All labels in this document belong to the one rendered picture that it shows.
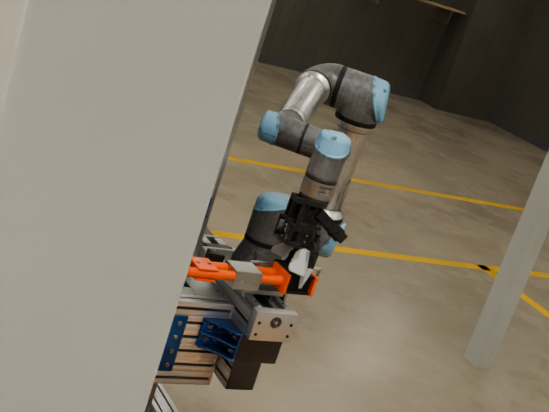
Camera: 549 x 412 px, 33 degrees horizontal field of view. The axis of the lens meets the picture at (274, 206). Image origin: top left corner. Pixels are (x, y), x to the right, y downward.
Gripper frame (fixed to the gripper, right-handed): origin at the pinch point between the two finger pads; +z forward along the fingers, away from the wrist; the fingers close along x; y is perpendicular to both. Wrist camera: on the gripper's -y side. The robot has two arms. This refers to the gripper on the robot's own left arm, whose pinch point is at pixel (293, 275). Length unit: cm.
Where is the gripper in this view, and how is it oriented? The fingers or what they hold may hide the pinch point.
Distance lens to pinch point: 220.5
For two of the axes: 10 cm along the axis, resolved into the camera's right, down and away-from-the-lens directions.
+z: -3.1, 9.1, 2.8
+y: -8.5, -1.3, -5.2
